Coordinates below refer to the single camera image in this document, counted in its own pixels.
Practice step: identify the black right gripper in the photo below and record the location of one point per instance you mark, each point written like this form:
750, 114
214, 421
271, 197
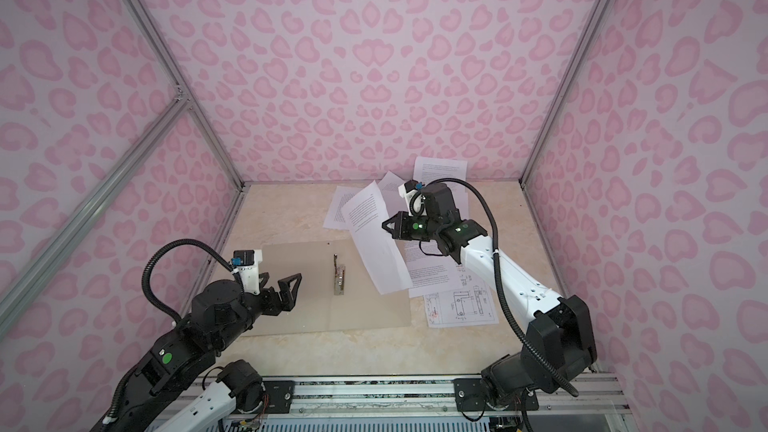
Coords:
403, 230

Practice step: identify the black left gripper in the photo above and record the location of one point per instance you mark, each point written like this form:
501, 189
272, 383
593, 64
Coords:
288, 298

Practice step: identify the beige cardboard folder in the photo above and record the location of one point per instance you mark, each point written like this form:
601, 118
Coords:
317, 309

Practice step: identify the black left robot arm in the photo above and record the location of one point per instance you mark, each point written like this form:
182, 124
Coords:
219, 315

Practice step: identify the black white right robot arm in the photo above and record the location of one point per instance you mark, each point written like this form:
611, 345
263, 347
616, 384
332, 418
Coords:
556, 333

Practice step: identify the metal folder clip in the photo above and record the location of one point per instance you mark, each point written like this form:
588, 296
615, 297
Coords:
339, 276

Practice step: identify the white sheet under pile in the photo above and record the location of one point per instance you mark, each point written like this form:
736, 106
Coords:
433, 274

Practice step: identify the aluminium diagonal brace left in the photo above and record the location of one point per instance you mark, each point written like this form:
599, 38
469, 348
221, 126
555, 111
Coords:
39, 271

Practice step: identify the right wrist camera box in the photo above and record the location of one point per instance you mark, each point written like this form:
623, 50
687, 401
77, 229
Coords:
434, 200

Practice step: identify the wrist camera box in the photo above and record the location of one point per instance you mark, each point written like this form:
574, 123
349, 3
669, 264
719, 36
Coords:
245, 265
434, 200

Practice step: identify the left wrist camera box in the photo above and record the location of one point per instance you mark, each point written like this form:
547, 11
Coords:
245, 265

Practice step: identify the aluminium floor rail left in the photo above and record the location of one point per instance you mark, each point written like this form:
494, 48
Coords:
210, 265

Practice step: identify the black left mount plate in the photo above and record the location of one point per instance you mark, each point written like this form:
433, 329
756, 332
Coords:
280, 396

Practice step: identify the black mount plate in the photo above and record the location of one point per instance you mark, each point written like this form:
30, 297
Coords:
479, 395
280, 396

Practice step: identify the black right mount plate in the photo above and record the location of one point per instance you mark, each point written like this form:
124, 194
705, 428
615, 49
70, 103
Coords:
479, 395

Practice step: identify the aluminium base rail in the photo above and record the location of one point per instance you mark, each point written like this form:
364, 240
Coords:
407, 403

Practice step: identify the aluminium frame post right corner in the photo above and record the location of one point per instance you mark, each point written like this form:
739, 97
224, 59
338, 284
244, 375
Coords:
585, 40

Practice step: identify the aluminium frame post corner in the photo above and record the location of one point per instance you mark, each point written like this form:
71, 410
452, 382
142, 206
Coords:
168, 61
585, 40

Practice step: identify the aluminium frame post left corner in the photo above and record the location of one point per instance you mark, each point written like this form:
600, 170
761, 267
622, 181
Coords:
168, 61

